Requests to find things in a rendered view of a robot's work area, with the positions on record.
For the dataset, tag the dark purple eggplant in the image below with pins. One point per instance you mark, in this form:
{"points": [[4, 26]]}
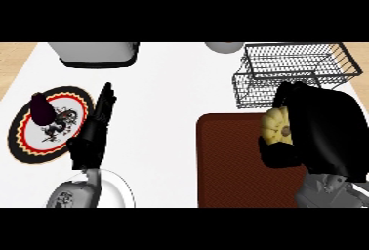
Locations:
{"points": [[41, 109]]}

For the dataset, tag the yellow squash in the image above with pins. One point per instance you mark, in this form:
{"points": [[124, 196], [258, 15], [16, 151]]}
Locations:
{"points": [[276, 127]]}

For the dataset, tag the round patterned plate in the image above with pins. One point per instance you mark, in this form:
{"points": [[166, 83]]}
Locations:
{"points": [[50, 125]]}

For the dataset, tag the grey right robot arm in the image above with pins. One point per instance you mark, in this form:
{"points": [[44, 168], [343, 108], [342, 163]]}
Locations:
{"points": [[330, 192]]}

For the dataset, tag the white plate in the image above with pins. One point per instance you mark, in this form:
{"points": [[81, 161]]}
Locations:
{"points": [[116, 190]]}

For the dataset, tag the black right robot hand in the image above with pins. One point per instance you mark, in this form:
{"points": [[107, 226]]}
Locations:
{"points": [[326, 130]]}

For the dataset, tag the grey round object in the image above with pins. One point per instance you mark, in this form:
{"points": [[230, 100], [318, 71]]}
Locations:
{"points": [[224, 46]]}

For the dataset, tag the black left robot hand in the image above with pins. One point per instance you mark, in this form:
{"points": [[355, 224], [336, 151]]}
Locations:
{"points": [[93, 130]]}

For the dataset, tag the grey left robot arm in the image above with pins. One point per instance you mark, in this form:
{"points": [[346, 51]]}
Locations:
{"points": [[76, 190]]}

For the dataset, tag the brown tray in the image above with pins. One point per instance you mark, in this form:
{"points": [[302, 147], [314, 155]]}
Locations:
{"points": [[239, 162]]}

